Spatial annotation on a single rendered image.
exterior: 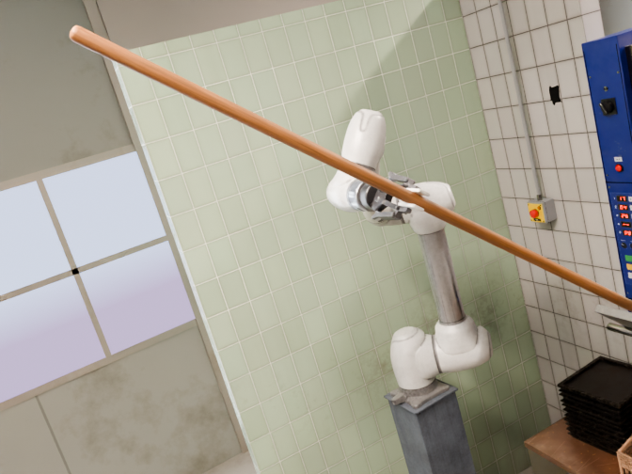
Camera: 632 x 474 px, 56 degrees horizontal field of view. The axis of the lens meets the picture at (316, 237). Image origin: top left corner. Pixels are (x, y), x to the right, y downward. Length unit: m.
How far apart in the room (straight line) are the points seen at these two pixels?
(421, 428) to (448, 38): 1.76
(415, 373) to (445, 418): 0.23
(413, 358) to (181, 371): 2.19
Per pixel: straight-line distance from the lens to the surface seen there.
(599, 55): 2.54
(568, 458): 2.78
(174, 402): 4.28
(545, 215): 2.89
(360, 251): 2.75
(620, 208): 2.65
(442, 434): 2.54
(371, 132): 1.66
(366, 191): 1.54
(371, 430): 3.02
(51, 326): 3.99
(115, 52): 1.19
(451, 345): 2.36
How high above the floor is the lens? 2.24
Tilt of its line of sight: 13 degrees down
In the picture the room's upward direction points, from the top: 16 degrees counter-clockwise
